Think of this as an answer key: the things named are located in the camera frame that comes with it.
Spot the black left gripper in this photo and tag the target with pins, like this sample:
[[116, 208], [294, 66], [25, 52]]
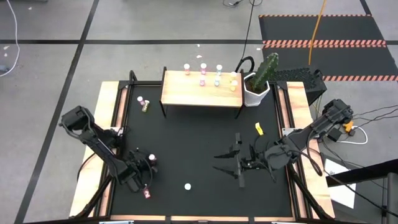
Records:
[[140, 161]]

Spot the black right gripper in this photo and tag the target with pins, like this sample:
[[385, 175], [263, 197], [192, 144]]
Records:
[[258, 158]]

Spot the red labelled pill bottle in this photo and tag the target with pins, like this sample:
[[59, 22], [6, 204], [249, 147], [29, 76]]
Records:
[[147, 194]]

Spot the clear blue pill bottle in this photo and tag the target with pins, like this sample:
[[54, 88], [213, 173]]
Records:
[[187, 186]]

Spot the olive-yellow labelled pill bottle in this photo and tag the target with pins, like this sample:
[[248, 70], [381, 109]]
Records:
[[145, 106]]

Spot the teal pill bottle white cap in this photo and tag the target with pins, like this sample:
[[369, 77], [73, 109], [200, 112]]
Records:
[[219, 70]]

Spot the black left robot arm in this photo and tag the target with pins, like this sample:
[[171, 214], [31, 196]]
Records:
[[102, 149]]

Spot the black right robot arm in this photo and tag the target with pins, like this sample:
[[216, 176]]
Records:
[[311, 130]]

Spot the wooden shelf with black legs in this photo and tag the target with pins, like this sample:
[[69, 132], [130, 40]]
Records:
[[186, 96]]

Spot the black table mat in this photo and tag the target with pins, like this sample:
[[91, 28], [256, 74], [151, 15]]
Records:
[[202, 143]]

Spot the yellow label tag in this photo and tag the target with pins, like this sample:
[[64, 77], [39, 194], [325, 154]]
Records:
[[259, 129]]

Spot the white planter pot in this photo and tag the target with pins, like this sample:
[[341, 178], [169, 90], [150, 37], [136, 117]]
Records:
[[253, 99]]

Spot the green cactus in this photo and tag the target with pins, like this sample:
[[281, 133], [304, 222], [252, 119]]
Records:
[[264, 73]]

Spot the black power adapter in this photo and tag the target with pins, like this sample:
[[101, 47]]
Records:
[[335, 134]]

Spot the black perforated box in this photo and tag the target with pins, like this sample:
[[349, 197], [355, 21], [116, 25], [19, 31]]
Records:
[[311, 84]]

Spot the white paper sheet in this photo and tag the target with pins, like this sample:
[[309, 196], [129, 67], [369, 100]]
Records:
[[342, 193]]

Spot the orange power plug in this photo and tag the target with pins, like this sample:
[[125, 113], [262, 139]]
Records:
[[347, 126]]

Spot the black desk board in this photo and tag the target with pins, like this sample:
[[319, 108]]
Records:
[[367, 172]]

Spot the black striped-edge floor mat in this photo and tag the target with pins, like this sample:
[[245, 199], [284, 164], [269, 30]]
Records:
[[342, 28]]

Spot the black aluminium table frame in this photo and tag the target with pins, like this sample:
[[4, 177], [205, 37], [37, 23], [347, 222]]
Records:
[[146, 83]]

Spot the grey metal post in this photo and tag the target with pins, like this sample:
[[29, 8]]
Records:
[[392, 199]]

